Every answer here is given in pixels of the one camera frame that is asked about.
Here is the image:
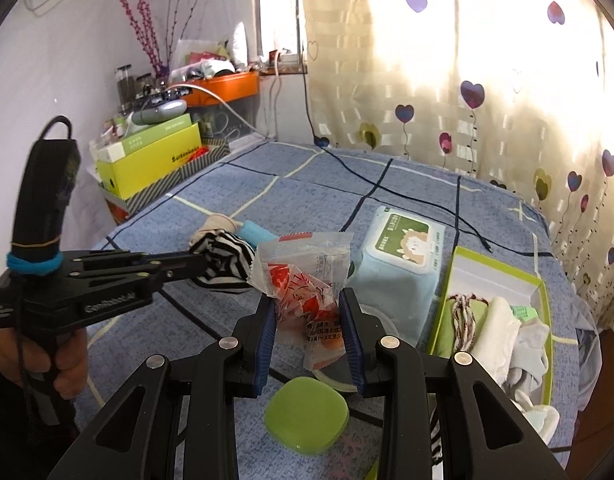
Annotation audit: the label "green cardboard box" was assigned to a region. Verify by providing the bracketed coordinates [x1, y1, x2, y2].
[426, 246, 556, 441]

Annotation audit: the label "light grey cloth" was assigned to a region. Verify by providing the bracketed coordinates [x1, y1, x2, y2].
[504, 320, 552, 406]

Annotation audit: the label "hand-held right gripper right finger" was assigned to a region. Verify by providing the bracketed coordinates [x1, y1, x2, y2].
[338, 287, 570, 480]

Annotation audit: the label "purple flower branches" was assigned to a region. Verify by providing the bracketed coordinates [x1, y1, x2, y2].
[119, 0, 218, 78]

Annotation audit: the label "green flat box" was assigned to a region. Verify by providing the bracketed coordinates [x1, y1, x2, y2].
[121, 114, 194, 153]

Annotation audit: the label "person's left forearm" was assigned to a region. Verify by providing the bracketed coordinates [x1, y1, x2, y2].
[0, 360, 80, 480]

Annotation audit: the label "person's left hand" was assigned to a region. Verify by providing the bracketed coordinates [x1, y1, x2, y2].
[0, 327, 90, 401]

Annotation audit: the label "blue checked bed sheet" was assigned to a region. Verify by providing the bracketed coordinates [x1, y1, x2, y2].
[79, 140, 582, 480]

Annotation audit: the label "green pouch with braided string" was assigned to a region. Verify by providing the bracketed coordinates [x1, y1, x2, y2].
[433, 294, 490, 358]

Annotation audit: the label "blue hair tie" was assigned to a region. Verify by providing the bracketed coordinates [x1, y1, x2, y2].
[6, 251, 65, 277]

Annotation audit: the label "beige sock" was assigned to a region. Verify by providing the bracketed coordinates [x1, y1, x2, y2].
[189, 213, 245, 246]

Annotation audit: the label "yellow cardboard box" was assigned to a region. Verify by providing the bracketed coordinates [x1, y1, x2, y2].
[97, 124, 202, 200]

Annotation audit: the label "black white striped box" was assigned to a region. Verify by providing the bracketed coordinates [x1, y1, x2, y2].
[99, 141, 231, 213]

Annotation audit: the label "clear plastic box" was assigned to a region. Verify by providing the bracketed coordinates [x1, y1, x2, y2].
[189, 100, 262, 142]

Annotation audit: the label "grey oval case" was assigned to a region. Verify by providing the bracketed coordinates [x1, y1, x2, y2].
[131, 99, 188, 126]

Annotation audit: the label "teal cloth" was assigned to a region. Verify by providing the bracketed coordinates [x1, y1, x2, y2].
[239, 220, 280, 247]

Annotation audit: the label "round cotton pad stack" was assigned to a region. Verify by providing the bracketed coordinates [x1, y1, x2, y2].
[312, 360, 362, 395]

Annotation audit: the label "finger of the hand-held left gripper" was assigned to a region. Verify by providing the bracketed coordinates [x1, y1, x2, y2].
[72, 250, 210, 268]
[76, 265, 208, 291]

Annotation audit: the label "orange tray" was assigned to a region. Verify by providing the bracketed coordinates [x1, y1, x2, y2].
[169, 70, 260, 107]

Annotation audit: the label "black white striped sock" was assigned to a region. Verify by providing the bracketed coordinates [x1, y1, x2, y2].
[188, 230, 255, 290]

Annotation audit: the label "small white box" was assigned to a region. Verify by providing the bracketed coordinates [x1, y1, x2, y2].
[89, 140, 126, 162]

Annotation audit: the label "black white striped cloth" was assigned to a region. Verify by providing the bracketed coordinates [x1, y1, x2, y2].
[429, 400, 445, 466]

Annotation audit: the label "white cable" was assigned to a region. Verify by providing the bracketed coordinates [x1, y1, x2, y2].
[187, 67, 282, 138]

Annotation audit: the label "blue wet wipes pack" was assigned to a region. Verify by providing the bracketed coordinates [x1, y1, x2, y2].
[348, 206, 446, 348]

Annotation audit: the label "cream curtain with hearts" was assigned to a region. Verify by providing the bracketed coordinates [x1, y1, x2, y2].
[307, 0, 614, 336]

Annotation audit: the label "clear red plastic packet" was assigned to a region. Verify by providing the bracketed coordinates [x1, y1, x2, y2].
[248, 231, 352, 371]

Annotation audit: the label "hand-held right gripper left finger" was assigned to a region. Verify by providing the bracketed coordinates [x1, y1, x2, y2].
[47, 302, 278, 480]

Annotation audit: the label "black cable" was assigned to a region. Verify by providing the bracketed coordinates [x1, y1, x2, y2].
[298, 50, 494, 253]

